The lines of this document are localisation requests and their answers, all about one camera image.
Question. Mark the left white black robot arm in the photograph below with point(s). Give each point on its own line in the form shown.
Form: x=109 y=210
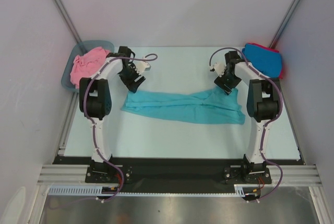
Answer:
x=95 y=100

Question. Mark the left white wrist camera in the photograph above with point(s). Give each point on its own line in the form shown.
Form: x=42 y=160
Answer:
x=142 y=65

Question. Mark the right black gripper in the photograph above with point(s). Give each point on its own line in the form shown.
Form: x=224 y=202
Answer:
x=226 y=81

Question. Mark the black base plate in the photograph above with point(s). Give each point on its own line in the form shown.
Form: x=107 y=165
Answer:
x=175 y=176

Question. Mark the teal t shirt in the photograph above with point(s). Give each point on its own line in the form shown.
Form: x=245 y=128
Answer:
x=211 y=106

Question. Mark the blue folded t shirt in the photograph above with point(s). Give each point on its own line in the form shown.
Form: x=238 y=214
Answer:
x=263 y=60

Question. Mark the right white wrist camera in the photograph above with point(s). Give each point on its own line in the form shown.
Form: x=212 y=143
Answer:
x=218 y=68

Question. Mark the aluminium frame rail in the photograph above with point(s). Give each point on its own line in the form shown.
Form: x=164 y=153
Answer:
x=60 y=174

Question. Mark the corner aluminium post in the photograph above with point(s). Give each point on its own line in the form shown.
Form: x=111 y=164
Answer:
x=67 y=19
x=284 y=23

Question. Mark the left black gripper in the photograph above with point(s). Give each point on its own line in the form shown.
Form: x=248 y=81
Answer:
x=131 y=84

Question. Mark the grey slotted cable duct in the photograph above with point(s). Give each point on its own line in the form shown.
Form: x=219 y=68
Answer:
x=101 y=191

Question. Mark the left corner aluminium post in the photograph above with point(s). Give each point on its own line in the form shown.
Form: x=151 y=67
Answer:
x=67 y=19

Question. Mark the grey plastic basket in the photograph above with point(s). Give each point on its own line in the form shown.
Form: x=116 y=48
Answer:
x=80 y=49

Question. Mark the right corner aluminium post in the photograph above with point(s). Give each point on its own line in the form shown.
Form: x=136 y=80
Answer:
x=284 y=23

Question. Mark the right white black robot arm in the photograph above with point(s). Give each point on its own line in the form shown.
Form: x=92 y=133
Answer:
x=264 y=103

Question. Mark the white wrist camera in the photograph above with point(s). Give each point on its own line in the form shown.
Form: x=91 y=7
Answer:
x=142 y=65
x=218 y=68

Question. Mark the pink crumpled t shirt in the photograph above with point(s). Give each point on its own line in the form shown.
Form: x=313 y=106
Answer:
x=87 y=65

